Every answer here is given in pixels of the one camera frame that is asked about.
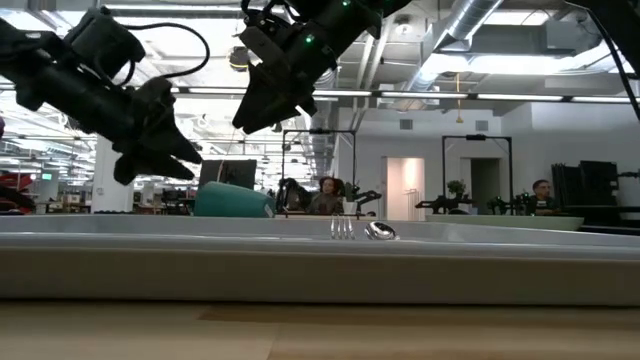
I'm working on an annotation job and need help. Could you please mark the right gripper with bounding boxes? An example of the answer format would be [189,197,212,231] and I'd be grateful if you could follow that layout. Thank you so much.
[232,4,384,135]

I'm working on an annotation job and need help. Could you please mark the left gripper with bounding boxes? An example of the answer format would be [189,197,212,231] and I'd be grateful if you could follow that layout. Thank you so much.
[14,64,204,187]

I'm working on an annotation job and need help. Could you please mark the teal cup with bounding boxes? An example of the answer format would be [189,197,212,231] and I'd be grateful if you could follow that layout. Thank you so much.
[193,180,277,219]

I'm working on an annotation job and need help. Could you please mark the metal fork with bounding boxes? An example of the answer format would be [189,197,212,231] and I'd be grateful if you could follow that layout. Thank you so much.
[329,214,357,241]

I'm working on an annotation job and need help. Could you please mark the metal spoon orange handle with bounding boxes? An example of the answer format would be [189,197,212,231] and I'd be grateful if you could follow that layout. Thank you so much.
[363,220,401,242]

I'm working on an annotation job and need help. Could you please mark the mint green plate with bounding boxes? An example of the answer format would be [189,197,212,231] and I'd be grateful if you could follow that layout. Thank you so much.
[424,213,585,232]

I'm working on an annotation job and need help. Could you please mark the grey plastic tray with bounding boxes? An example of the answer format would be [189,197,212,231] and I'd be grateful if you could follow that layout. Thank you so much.
[0,213,640,307]

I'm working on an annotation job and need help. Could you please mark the black ceiling-hung device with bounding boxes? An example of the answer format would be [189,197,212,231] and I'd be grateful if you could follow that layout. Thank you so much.
[228,45,251,73]

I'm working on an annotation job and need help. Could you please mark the white column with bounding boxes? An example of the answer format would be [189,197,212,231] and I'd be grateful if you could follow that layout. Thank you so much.
[91,134,136,214]

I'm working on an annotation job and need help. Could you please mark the black computer monitor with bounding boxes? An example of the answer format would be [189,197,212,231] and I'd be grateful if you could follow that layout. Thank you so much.
[198,159,258,190]

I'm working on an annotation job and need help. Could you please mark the person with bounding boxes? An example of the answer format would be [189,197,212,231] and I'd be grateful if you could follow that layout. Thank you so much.
[525,178,564,216]
[307,175,347,216]

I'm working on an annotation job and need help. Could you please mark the small plant in white pot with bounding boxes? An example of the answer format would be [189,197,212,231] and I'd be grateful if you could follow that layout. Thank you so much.
[343,182,360,216]

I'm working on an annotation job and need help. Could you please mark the red machine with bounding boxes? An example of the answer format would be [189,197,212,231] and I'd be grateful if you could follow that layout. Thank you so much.
[0,171,34,214]

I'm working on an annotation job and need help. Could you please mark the white door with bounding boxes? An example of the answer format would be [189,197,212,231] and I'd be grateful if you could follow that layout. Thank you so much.
[384,156,427,222]

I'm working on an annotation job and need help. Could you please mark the green potted plant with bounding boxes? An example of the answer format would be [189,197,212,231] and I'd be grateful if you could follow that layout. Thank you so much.
[446,178,467,201]

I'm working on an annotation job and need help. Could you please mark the black storage racks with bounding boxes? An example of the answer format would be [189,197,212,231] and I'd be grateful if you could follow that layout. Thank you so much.
[551,159,620,207]

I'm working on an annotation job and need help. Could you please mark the black frame stand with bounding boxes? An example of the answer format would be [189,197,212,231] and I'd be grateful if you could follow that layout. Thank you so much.
[281,128,357,217]
[441,133,515,216]

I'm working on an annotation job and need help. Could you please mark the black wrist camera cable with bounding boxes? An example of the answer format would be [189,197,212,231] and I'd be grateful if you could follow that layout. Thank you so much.
[117,22,212,81]

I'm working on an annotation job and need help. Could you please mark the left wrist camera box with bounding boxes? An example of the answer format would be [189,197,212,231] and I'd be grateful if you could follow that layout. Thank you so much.
[64,5,147,79]

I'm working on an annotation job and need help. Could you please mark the silver ventilation duct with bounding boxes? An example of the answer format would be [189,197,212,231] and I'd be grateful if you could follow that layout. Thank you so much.
[399,0,506,101]

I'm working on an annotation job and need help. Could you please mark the black straight arm cable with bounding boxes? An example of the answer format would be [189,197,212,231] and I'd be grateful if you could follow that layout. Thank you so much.
[587,7,640,121]

